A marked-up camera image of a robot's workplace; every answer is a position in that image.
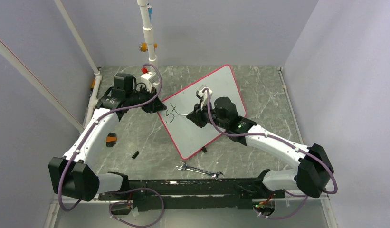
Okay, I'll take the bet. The purple cable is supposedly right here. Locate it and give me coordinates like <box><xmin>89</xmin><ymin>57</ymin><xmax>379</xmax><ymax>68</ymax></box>
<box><xmin>202</xmin><ymin>88</ymin><xmax>339</xmax><ymax>220</ymax></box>
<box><xmin>57</xmin><ymin>63</ymin><xmax>165</xmax><ymax>228</ymax></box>

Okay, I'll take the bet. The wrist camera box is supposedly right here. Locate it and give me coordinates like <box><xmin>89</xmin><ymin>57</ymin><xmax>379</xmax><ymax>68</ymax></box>
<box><xmin>196</xmin><ymin>85</ymin><xmax>213</xmax><ymax>110</ymax></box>
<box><xmin>141</xmin><ymin>67</ymin><xmax>160</xmax><ymax>92</ymax></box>

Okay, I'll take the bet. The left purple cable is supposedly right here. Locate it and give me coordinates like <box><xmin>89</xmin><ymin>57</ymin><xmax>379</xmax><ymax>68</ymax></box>
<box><xmin>57</xmin><ymin>63</ymin><xmax>165</xmax><ymax>228</ymax></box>

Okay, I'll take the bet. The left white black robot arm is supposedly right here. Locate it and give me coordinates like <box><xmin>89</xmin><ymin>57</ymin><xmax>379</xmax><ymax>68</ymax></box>
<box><xmin>48</xmin><ymin>71</ymin><xmax>166</xmax><ymax>204</ymax></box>

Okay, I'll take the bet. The red framed whiteboard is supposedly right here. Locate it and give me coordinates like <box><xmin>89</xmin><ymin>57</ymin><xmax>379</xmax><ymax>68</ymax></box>
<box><xmin>158</xmin><ymin>65</ymin><xmax>247</xmax><ymax>160</ymax></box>

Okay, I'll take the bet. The orange black small block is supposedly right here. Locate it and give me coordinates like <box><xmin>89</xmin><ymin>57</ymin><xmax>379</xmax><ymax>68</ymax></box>
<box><xmin>105</xmin><ymin>133</ymin><xmax>117</xmax><ymax>147</ymax></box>

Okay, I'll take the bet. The white pvc pipe frame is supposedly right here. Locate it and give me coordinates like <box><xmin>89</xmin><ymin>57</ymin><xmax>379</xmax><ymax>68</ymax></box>
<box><xmin>0</xmin><ymin>0</ymin><xmax>158</xmax><ymax>133</ymax></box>

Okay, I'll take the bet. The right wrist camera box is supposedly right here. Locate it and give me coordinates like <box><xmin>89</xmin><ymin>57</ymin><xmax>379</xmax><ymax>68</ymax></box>
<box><xmin>196</xmin><ymin>85</ymin><xmax>213</xmax><ymax>110</ymax></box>

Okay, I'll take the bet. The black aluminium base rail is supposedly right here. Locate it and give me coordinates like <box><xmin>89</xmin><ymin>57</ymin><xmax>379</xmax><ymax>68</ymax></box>
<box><xmin>51</xmin><ymin>178</ymin><xmax>329</xmax><ymax>218</ymax></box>

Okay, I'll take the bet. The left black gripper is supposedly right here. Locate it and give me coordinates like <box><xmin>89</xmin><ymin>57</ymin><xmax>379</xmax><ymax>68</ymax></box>
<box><xmin>126</xmin><ymin>85</ymin><xmax>165</xmax><ymax>113</ymax></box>

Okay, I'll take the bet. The silver double ended wrench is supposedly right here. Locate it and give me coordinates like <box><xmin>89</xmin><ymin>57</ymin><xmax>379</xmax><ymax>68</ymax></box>
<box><xmin>175</xmin><ymin>161</ymin><xmax>224</xmax><ymax>181</ymax></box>

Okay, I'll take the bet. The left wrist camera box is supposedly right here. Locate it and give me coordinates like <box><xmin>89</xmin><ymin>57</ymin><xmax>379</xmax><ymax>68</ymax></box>
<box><xmin>141</xmin><ymin>67</ymin><xmax>160</xmax><ymax>92</ymax></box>

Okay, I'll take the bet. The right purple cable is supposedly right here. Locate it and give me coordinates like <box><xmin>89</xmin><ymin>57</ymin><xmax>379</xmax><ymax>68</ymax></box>
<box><xmin>202</xmin><ymin>88</ymin><xmax>339</xmax><ymax>220</ymax></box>

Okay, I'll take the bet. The black marker cap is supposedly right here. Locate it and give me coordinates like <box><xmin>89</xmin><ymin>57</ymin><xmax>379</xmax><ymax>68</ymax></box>
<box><xmin>132</xmin><ymin>151</ymin><xmax>140</xmax><ymax>159</ymax></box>

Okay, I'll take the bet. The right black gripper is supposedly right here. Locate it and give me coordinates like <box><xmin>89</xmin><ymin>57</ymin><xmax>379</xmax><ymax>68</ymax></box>
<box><xmin>187</xmin><ymin>98</ymin><xmax>228</xmax><ymax>129</ymax></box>

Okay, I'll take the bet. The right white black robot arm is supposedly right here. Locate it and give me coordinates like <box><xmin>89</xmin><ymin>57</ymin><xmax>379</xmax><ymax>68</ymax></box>
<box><xmin>186</xmin><ymin>97</ymin><xmax>338</xmax><ymax>198</ymax></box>

